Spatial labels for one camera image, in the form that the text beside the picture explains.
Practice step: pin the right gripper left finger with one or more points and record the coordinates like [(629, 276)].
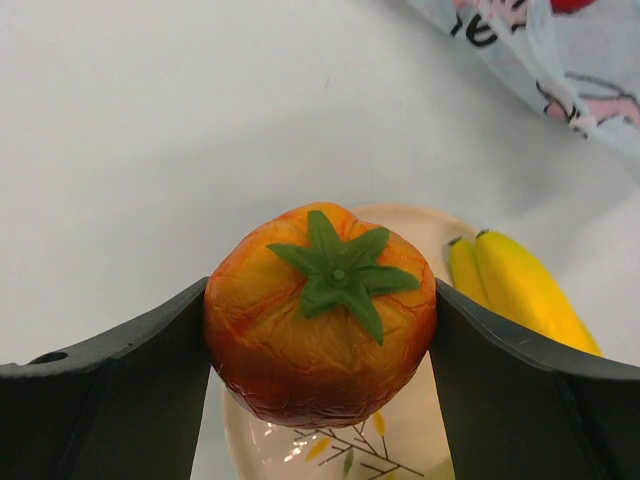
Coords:
[(125, 404)]

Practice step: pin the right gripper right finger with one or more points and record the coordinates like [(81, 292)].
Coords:
[(518, 405)]

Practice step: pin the round beige ceramic plate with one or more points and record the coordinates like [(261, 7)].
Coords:
[(406, 439)]

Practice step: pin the fake yellow banana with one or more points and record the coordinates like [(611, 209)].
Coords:
[(501, 275)]

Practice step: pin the fake orange persimmon fruit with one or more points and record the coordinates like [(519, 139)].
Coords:
[(318, 318)]

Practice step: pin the light blue plastic bag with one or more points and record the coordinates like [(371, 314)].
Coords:
[(578, 66)]

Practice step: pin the fake red strawberry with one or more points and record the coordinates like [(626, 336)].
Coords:
[(569, 6)]

